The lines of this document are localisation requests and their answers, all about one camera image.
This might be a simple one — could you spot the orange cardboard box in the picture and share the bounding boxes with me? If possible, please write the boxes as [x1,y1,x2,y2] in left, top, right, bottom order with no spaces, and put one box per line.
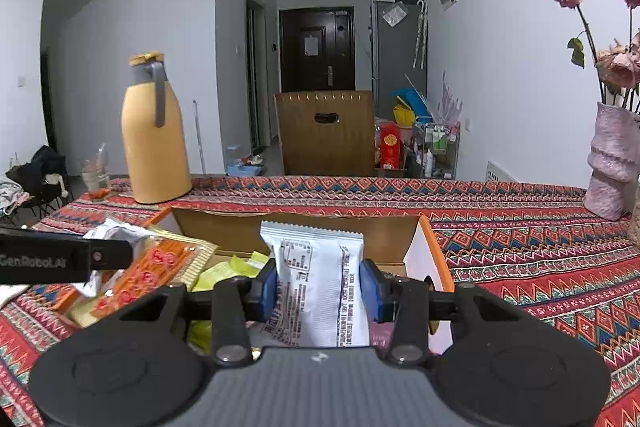
[142,206,457,356]

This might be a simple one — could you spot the black folding chair with clothes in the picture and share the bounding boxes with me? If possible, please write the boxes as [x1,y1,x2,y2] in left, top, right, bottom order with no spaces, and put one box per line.
[1,145,73,218]

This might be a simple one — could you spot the silver white snack packet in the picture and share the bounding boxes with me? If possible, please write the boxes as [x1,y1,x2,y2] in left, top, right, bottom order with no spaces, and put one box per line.
[73,218,152,298]

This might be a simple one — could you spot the green white snack bar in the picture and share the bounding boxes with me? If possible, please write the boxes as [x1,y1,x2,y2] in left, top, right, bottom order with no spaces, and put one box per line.
[188,251,269,353]

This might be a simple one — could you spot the drinking glass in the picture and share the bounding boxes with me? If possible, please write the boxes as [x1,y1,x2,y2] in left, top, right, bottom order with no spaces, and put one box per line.
[81,142,111,200]

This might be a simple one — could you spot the orange snack bar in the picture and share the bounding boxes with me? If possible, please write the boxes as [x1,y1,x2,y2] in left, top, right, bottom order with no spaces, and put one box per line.
[66,234,218,329]

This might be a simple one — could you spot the red gift box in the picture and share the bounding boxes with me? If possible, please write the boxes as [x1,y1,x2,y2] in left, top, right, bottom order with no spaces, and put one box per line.
[380,121,402,169]

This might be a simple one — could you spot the wooden chair back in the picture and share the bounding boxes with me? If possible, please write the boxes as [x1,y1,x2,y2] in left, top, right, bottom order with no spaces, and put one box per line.
[274,91,375,176]

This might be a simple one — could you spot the yellow thermos jug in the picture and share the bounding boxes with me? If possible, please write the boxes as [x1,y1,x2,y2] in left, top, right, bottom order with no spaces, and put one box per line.
[120,51,192,205]

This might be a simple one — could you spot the patterned red tablecloth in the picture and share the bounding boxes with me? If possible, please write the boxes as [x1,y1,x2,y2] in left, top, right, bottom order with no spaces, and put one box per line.
[0,174,640,427]

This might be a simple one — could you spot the dark entrance door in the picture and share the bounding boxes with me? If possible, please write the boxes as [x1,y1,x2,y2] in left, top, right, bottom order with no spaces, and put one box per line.
[279,6,356,92]

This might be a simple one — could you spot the pink textured vase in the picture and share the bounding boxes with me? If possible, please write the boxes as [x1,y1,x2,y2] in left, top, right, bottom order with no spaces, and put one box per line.
[585,103,639,221]

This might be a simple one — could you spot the grey refrigerator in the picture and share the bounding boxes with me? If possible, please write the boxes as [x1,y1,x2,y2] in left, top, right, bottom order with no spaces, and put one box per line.
[370,1,427,119]

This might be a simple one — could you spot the dried pink roses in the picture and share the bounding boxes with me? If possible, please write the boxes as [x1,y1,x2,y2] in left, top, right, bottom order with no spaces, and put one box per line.
[539,0,640,113]

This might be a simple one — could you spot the wire storage cart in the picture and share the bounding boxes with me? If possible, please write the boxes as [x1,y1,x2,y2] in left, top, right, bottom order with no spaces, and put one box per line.
[407,122,460,180]

